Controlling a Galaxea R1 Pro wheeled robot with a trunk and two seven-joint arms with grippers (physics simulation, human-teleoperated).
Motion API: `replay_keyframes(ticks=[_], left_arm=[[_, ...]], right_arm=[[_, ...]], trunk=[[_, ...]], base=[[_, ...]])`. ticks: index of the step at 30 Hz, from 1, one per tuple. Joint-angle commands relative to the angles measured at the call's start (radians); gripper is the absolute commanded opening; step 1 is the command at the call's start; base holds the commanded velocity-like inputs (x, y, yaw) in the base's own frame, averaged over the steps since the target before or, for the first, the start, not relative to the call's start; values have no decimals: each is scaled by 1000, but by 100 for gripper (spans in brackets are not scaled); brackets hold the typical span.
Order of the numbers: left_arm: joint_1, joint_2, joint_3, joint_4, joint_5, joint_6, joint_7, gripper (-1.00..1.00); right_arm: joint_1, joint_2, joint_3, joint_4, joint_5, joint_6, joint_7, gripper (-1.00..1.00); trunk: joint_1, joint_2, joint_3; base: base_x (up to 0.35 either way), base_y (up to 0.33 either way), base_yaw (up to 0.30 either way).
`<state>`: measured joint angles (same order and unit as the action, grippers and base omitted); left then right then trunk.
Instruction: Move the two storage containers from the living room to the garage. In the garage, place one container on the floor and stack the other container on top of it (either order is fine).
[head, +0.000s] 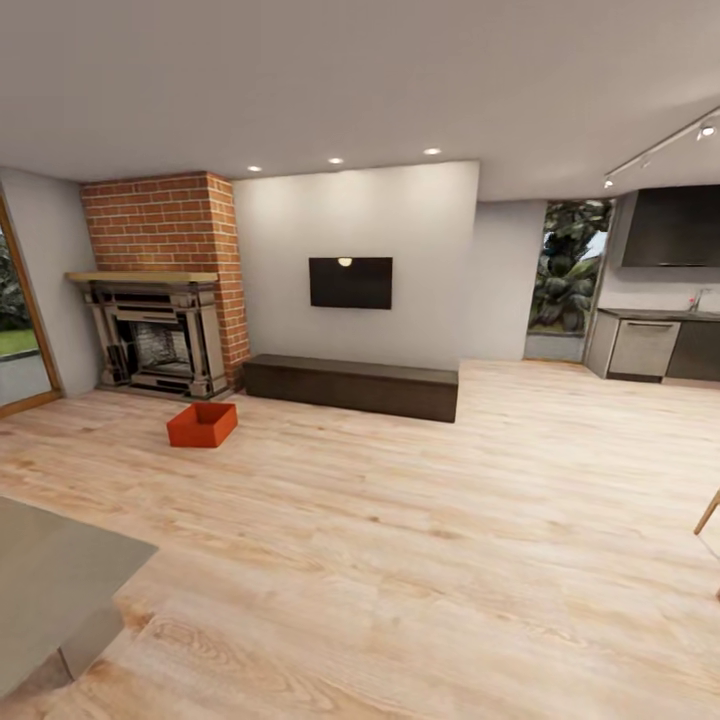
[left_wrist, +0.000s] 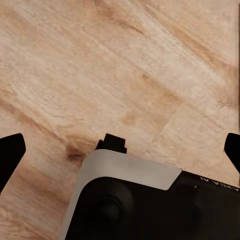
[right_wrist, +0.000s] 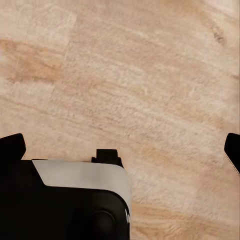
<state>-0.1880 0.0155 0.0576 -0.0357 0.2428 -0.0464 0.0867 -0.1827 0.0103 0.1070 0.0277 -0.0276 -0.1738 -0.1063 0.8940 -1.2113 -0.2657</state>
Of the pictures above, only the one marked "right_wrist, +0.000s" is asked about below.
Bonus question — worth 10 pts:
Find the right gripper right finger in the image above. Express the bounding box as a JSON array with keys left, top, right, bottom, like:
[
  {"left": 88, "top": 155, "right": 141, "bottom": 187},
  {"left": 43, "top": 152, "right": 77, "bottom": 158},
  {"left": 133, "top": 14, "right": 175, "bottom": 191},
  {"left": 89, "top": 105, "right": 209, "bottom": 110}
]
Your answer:
[{"left": 224, "top": 132, "right": 240, "bottom": 172}]

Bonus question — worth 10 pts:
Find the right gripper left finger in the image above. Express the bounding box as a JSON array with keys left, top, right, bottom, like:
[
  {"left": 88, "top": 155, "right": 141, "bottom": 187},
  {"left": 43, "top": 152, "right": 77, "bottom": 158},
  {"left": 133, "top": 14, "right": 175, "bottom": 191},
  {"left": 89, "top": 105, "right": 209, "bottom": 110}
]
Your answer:
[{"left": 0, "top": 133, "right": 26, "bottom": 193}]

